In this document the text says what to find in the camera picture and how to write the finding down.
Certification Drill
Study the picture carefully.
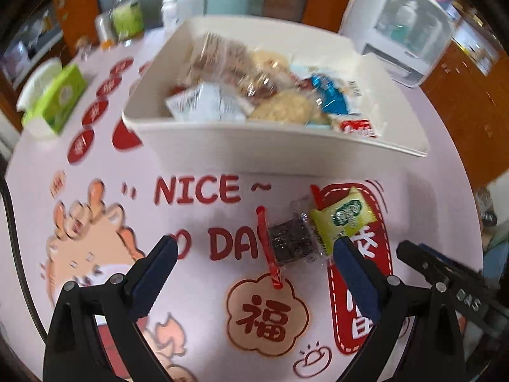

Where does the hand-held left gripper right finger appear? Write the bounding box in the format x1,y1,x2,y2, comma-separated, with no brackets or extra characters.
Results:
332,237,467,382

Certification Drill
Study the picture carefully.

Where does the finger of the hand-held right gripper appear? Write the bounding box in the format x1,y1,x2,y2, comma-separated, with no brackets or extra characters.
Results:
396,240,488,291

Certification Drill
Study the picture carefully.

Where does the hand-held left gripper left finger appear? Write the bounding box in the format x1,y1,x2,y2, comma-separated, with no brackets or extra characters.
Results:
42,235,179,382

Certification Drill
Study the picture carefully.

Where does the green snack packet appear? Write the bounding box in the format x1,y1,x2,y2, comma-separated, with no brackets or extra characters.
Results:
309,186,378,255

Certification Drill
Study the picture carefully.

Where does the dark snack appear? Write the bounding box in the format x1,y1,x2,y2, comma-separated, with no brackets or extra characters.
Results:
256,185,332,290

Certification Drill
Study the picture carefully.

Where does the red and white snack packet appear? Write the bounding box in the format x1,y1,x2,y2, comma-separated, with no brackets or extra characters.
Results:
332,115,382,139

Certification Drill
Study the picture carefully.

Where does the white plastic storage box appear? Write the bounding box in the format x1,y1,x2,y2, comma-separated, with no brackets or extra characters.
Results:
121,16,430,158

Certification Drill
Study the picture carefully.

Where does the grey silver snack packet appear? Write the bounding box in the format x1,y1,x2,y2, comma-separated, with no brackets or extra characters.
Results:
165,83,247,122

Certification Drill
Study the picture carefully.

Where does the blue and white snack packet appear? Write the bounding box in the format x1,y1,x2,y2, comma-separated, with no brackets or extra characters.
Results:
294,72,364,116

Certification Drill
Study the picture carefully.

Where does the round rice cracker packet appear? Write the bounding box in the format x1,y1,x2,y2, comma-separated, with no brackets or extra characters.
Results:
250,50,291,76
248,89,319,124

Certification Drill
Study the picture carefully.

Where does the clear packet with printed label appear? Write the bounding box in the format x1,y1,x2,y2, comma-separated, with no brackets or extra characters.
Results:
187,32,255,84

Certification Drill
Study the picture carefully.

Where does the green tissue box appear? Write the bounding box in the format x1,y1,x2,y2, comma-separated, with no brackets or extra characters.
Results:
22,65,88,135

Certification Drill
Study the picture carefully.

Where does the small orange bottle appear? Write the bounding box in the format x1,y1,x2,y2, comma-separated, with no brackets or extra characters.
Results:
95,14,118,50

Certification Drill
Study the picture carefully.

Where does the bottle with green label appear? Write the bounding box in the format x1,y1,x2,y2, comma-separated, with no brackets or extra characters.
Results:
109,0,146,42

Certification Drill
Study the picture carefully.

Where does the white cabinet with clear door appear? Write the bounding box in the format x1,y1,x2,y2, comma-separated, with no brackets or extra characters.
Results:
338,0,454,88

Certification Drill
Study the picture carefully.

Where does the white pill bottle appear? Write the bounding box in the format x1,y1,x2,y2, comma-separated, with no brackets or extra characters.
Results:
161,0,184,28

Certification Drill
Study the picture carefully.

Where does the translucent plastic bottle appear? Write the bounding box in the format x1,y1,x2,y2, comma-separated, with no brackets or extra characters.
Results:
177,0,205,20

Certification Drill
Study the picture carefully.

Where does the black cable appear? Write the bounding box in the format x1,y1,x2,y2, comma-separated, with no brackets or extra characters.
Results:
0,175,48,343

